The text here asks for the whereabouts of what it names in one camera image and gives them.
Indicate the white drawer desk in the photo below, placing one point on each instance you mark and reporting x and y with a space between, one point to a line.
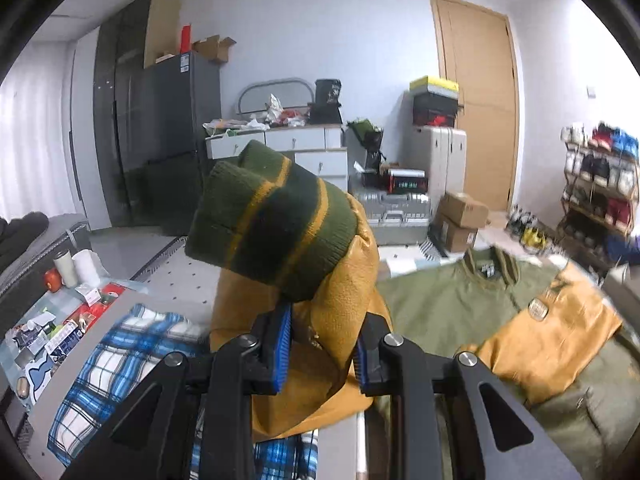
318 149

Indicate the open cardboard box on fridge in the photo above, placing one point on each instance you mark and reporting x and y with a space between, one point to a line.
215 48

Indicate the wooden shoe rack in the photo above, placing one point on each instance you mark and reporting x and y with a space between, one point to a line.
600 200

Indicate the silver aluminium suitcase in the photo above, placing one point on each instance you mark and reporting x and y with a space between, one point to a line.
396 219

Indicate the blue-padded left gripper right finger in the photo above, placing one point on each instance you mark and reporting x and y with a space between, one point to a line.
451 417

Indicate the lower cardboard box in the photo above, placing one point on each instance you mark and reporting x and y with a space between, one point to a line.
453 238

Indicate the black red box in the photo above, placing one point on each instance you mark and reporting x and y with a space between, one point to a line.
403 181

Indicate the stacked shoe boxes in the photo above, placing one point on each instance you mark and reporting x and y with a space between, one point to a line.
435 102

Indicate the blue plaid shirt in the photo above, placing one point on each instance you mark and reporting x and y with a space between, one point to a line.
150 389

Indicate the upper cardboard box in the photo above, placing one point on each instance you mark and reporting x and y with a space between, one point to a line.
464 210

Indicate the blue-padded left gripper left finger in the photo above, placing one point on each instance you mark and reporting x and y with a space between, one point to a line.
225 394

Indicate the black coffee machine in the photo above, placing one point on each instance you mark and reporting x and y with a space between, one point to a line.
325 110

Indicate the green and mustard varsity jacket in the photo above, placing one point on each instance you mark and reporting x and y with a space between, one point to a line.
276 231

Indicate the black refrigerator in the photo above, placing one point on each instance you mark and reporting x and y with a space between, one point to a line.
150 138

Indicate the wooden door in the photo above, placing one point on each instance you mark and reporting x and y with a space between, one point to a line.
476 50

